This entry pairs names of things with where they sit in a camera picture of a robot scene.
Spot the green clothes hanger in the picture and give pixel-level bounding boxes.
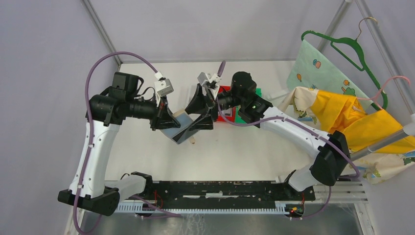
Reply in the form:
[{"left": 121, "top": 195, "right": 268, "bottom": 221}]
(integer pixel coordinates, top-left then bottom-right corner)
[{"left": 300, "top": 30, "right": 388, "bottom": 111}]

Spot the yellow cloth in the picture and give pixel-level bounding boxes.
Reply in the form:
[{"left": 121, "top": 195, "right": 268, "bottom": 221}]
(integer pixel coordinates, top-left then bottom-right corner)
[{"left": 310, "top": 90, "right": 403, "bottom": 151}]

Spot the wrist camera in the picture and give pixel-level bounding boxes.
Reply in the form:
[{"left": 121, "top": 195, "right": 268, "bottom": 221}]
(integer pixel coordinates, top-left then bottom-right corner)
[
  {"left": 154, "top": 72, "right": 174, "bottom": 106},
  {"left": 197, "top": 72, "right": 222, "bottom": 100}
]

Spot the green plastic bin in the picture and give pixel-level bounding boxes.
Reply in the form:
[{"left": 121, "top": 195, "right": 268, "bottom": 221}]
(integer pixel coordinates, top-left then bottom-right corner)
[{"left": 234, "top": 88, "right": 262, "bottom": 124}]

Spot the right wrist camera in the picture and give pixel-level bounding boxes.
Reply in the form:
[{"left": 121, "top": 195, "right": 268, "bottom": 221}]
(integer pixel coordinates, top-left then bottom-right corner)
[{"left": 197, "top": 72, "right": 222, "bottom": 100}]

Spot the metal clothes rail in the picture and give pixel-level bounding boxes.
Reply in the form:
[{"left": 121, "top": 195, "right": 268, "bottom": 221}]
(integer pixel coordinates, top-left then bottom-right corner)
[{"left": 350, "top": 114, "right": 415, "bottom": 161}]

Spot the aluminium rail frame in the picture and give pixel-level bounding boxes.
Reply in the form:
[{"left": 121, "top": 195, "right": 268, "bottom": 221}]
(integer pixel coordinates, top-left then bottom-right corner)
[{"left": 73, "top": 180, "right": 369, "bottom": 204}]

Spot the light green cartoon cloth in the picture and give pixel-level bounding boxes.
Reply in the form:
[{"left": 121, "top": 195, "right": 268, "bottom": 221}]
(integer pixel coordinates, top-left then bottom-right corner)
[{"left": 286, "top": 40, "right": 379, "bottom": 110}]

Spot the pink clothes hanger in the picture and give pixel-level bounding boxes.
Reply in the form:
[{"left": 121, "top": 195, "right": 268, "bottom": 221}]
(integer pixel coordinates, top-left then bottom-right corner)
[{"left": 355, "top": 75, "right": 412, "bottom": 112}]

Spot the white cards stack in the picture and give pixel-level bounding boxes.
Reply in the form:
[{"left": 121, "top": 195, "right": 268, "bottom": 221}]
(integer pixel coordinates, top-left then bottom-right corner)
[{"left": 222, "top": 108, "right": 233, "bottom": 117}]

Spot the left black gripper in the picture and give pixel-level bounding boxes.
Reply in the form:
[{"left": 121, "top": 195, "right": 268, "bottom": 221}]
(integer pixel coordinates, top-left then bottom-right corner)
[{"left": 127, "top": 91, "right": 181, "bottom": 131}]

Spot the red plastic bin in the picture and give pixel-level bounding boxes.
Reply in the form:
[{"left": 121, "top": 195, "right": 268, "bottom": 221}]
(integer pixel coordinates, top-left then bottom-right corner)
[{"left": 217, "top": 86, "right": 236, "bottom": 122}]

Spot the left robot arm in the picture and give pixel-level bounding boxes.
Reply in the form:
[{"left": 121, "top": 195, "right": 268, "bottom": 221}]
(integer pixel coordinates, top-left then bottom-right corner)
[{"left": 58, "top": 72, "right": 180, "bottom": 216}]

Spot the white plastic bin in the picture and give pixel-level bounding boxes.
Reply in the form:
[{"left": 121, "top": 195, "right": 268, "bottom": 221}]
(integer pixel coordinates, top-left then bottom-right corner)
[{"left": 185, "top": 85, "right": 198, "bottom": 107}]

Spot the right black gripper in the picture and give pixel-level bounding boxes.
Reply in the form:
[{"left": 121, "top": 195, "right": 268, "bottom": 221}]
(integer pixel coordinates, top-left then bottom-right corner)
[{"left": 183, "top": 83, "right": 244, "bottom": 131}]

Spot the white slotted cable duct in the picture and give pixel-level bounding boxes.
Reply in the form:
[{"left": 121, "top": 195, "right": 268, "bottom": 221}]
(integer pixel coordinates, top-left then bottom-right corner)
[{"left": 115, "top": 201, "right": 289, "bottom": 215}]

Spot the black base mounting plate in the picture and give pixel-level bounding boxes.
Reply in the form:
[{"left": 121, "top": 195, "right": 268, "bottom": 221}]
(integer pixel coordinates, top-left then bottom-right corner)
[{"left": 139, "top": 181, "right": 316, "bottom": 210}]

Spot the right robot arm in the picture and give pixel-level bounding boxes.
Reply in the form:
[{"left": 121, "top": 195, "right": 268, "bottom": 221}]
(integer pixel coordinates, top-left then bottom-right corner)
[{"left": 185, "top": 71, "right": 350, "bottom": 200}]

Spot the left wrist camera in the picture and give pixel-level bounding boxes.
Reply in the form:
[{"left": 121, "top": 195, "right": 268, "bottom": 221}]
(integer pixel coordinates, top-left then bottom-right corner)
[{"left": 154, "top": 72, "right": 174, "bottom": 106}]

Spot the cream cartoon print cloth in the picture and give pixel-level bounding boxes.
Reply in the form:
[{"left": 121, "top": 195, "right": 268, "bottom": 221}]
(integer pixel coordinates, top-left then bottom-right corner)
[{"left": 278, "top": 87, "right": 415, "bottom": 184}]

